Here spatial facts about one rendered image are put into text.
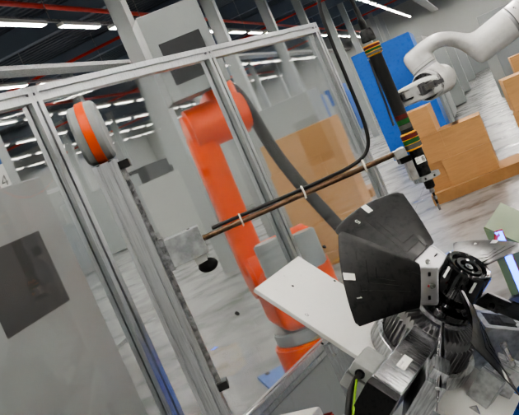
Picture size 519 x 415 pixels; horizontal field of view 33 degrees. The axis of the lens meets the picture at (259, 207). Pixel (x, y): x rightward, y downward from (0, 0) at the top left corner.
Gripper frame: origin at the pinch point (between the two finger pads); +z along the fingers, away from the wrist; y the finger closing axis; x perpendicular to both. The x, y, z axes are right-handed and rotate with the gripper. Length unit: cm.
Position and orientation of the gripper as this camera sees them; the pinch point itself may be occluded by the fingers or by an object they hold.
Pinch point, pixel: (407, 95)
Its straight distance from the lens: 234.5
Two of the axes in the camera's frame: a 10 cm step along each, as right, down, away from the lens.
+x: -4.0, -9.2, -0.7
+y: -7.9, 3.0, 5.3
